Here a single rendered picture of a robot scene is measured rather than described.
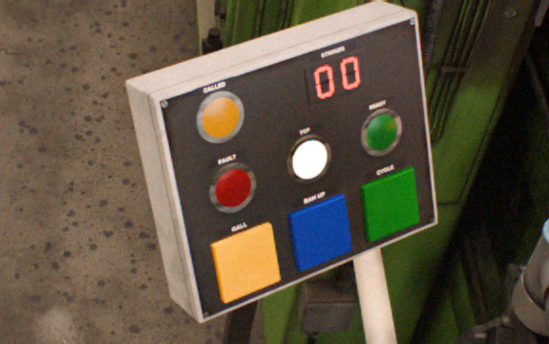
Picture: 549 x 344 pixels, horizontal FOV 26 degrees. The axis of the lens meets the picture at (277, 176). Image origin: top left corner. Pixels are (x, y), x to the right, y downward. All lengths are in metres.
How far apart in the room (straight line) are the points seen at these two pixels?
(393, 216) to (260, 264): 0.19
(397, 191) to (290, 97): 0.20
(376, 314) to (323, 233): 0.42
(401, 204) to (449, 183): 0.49
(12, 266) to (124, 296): 0.25
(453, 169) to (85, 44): 1.34
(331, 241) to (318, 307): 0.67
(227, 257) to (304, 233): 0.10
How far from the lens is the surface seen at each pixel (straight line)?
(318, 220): 1.38
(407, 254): 2.07
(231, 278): 1.35
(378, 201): 1.42
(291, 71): 1.31
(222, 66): 1.30
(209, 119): 1.27
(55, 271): 2.56
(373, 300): 1.80
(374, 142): 1.39
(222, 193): 1.31
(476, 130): 1.84
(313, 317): 2.09
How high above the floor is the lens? 2.11
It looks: 50 degrees down
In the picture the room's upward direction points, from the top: 11 degrees clockwise
